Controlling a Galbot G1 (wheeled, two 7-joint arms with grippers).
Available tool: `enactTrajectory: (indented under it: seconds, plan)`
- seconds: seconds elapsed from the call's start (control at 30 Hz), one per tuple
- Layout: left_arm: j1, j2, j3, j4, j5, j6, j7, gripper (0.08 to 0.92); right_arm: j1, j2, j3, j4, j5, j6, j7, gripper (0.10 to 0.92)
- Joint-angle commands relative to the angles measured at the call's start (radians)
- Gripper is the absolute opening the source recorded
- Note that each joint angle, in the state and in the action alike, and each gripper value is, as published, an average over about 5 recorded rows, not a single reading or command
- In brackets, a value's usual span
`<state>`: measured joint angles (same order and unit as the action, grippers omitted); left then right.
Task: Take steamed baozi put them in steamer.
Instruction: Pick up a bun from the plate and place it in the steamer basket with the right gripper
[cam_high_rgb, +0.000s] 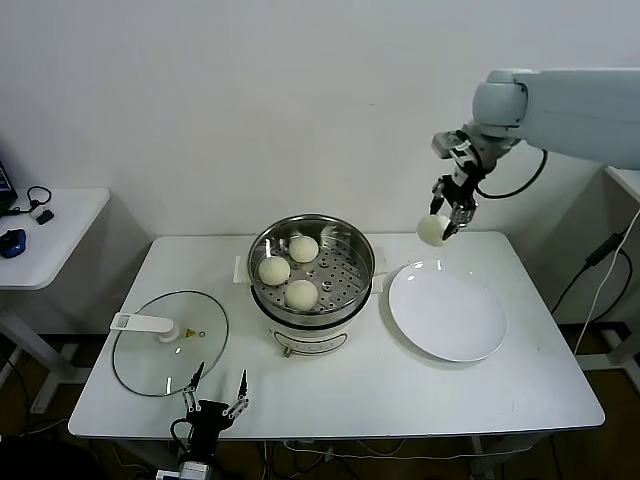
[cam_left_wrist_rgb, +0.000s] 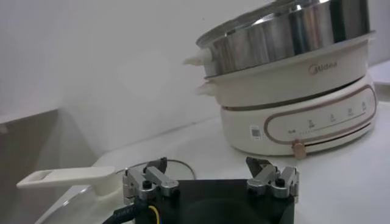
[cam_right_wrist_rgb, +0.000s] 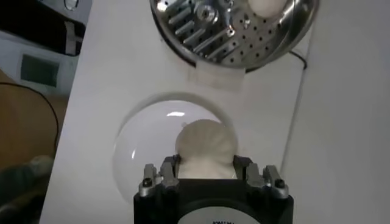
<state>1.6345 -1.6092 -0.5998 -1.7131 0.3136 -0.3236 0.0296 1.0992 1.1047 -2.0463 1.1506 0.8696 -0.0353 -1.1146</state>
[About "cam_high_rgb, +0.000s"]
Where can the stainless steel steamer pot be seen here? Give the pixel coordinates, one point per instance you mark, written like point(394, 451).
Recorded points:
point(340, 295)

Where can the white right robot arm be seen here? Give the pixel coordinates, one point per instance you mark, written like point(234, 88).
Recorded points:
point(575, 110)

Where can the white side table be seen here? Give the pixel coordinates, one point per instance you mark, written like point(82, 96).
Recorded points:
point(70, 225)

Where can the blue computer mouse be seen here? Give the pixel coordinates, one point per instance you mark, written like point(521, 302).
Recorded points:
point(12, 242)

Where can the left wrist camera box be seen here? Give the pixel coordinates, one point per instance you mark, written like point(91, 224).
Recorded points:
point(192, 471)

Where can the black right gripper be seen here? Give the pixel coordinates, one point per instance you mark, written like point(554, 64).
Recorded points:
point(465, 185)

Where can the white table leg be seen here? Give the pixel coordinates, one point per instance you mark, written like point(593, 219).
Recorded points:
point(484, 465)

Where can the white round plate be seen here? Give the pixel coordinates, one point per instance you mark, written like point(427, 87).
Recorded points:
point(445, 310)

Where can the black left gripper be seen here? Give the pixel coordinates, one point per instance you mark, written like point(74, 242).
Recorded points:
point(210, 425)

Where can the glass pot lid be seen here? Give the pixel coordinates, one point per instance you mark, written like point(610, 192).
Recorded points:
point(150, 360)

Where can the white steamed baozi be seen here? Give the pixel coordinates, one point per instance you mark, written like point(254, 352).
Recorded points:
point(432, 231)
point(301, 295)
point(274, 270)
point(304, 249)

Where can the white electric steamer pot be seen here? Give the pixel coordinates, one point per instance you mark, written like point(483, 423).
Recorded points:
point(310, 340)

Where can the small black device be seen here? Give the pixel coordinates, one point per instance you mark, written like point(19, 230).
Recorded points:
point(45, 216)

